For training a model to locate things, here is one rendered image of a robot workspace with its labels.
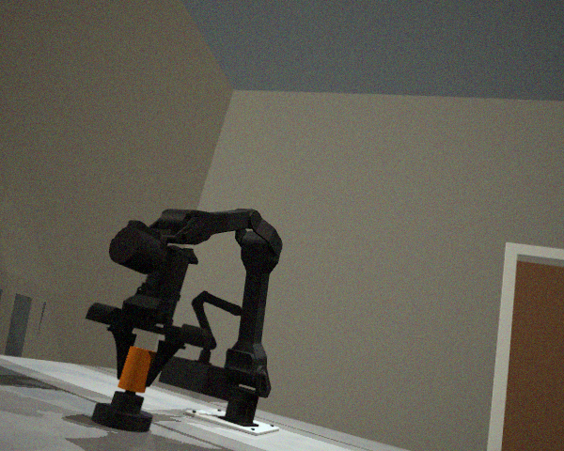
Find orange knob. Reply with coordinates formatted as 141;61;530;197
118;346;157;393

